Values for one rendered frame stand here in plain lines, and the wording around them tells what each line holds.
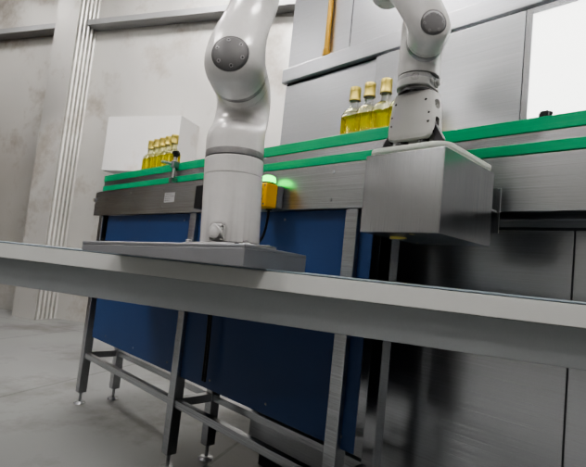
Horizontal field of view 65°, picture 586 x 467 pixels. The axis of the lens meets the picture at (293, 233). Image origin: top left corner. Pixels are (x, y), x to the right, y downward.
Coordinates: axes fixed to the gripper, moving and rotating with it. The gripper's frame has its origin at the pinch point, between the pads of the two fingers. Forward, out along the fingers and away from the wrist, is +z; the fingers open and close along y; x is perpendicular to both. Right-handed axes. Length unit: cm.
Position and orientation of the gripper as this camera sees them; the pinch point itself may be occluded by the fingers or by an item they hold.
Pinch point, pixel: (410, 167)
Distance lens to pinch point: 96.8
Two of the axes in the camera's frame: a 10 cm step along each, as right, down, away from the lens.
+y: -7.2, -0.2, 7.0
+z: -1.1, 9.9, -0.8
